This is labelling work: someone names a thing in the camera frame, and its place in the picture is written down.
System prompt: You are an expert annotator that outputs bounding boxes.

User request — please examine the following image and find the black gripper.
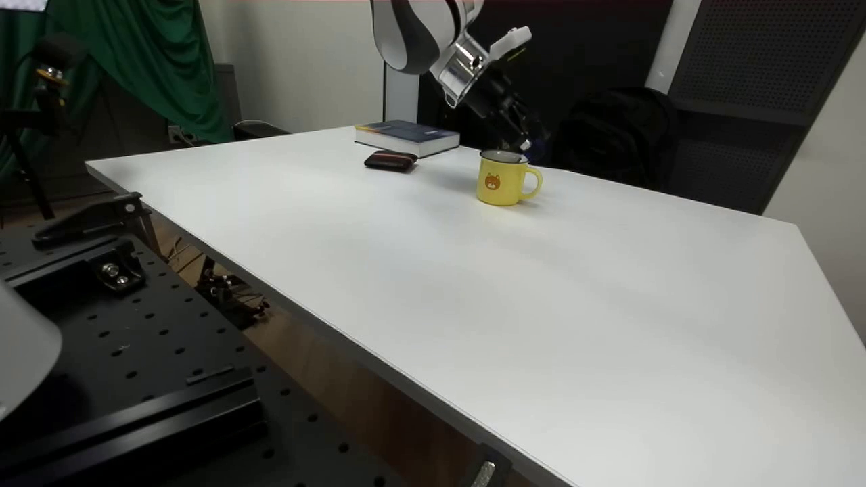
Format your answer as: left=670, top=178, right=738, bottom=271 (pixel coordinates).
left=462, top=51, right=552, bottom=153

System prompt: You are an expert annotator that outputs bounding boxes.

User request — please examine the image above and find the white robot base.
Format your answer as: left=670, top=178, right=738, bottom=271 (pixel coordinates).
left=0, top=278, right=67, bottom=425

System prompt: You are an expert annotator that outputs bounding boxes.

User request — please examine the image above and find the yellow enamel mug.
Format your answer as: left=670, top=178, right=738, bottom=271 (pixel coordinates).
left=474, top=145, right=547, bottom=210

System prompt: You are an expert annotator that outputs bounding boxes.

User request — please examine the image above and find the black backpack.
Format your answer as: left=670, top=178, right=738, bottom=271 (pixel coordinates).
left=547, top=85, right=684, bottom=194

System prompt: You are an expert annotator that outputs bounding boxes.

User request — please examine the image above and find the black partition panel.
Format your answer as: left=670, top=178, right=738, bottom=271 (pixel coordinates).
left=416, top=0, right=677, bottom=168

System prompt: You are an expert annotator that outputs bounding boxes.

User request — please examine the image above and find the thick blue book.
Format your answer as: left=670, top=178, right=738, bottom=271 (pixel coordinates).
left=351, top=116, right=462, bottom=163

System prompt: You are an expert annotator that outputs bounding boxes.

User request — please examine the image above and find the black leather wallet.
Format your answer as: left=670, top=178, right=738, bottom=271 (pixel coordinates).
left=360, top=148, right=421, bottom=175

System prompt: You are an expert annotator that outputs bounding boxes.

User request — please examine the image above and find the dark grey perforated screen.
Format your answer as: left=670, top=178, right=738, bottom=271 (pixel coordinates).
left=662, top=0, right=866, bottom=220

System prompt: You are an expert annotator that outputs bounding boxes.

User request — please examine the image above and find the black table edge clamp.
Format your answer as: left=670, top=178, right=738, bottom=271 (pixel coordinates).
left=192, top=254, right=274, bottom=331

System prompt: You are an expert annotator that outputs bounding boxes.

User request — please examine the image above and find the green curtain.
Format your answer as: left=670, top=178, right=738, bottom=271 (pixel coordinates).
left=0, top=0, right=234, bottom=190

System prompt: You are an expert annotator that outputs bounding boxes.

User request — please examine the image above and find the black perforated breadboard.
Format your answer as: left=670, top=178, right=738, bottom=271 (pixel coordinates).
left=0, top=228, right=410, bottom=487

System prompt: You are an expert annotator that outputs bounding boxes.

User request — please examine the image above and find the black tripod stand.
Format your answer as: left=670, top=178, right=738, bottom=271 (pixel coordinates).
left=0, top=29, right=90, bottom=225

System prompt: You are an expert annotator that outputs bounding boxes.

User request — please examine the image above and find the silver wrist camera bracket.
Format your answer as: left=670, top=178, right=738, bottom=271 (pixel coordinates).
left=428, top=22, right=535, bottom=110

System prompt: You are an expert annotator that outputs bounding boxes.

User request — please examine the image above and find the small black bolted mount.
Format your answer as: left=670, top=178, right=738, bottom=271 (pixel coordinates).
left=87, top=240, right=148, bottom=298

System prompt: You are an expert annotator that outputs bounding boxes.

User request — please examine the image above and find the black aluminium rail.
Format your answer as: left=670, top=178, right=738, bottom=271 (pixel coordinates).
left=0, top=374, right=271, bottom=487

